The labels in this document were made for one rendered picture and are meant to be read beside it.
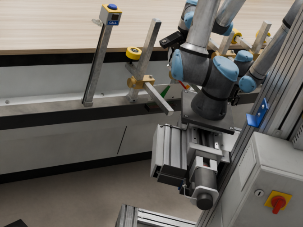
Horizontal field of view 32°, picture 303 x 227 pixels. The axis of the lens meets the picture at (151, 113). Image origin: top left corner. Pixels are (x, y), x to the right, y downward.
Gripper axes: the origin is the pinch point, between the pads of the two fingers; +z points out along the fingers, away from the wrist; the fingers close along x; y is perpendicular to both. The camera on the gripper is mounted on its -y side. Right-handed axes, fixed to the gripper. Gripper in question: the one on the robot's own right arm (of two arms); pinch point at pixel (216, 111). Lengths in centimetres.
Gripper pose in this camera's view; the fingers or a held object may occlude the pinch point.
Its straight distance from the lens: 265.3
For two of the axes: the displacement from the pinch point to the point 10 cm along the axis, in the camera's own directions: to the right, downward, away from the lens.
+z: -2.8, 8.0, 5.4
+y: 5.0, 6.0, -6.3
